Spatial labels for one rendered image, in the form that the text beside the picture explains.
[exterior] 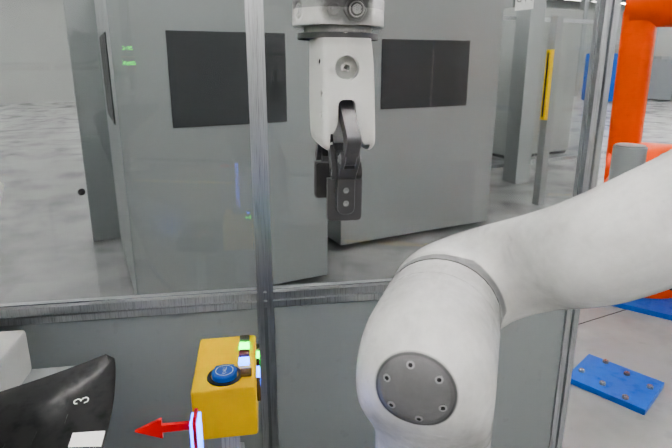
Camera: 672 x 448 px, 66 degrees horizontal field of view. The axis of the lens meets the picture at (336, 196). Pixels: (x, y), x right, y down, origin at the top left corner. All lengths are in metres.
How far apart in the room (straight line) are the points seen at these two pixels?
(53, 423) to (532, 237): 0.52
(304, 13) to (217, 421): 0.64
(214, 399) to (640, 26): 3.62
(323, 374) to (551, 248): 1.06
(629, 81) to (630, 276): 3.62
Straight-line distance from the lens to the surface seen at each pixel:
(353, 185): 0.46
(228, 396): 0.87
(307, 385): 1.47
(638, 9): 3.99
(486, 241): 0.54
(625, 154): 3.78
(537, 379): 1.68
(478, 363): 0.44
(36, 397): 0.70
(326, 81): 0.45
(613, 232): 0.46
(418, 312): 0.43
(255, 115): 1.20
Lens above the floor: 1.56
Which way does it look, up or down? 15 degrees down
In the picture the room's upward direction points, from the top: straight up
